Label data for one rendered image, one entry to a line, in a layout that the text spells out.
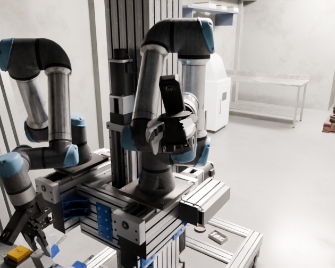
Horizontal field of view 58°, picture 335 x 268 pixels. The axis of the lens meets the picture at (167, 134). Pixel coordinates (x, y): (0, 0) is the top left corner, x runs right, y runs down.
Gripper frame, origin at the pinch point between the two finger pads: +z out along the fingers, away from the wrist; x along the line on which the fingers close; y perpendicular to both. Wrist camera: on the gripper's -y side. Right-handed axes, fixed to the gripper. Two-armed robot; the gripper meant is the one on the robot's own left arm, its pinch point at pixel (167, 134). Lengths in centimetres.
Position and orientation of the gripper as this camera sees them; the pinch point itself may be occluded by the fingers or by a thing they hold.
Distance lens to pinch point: 57.3
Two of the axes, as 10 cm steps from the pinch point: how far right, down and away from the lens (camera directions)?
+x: -9.8, 0.8, 1.9
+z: -1.5, 3.2, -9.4
